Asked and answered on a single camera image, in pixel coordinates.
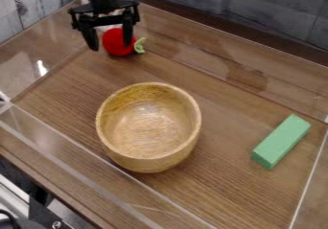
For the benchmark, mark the red plush fruit green leaf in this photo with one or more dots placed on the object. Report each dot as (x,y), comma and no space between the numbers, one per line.
(116,46)

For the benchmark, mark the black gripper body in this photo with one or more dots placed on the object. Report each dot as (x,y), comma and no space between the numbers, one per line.
(86,15)

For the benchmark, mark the green rectangular block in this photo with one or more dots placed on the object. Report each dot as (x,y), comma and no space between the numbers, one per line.
(276,145)

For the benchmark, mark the clear acrylic tray wall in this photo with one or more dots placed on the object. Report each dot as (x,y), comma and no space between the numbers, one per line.
(50,138)

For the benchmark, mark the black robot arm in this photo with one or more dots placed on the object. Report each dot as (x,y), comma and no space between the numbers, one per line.
(102,13)

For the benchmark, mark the clear acrylic corner bracket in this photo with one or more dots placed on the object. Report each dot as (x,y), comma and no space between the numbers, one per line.
(104,28)

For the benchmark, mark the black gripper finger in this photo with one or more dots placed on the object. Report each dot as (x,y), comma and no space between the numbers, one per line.
(90,36)
(128,28)

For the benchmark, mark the black metal bracket with bolt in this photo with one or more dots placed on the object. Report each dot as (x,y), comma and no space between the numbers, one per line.
(45,217)

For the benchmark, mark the wooden bowl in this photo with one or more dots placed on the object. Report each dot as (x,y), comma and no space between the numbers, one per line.
(148,124)

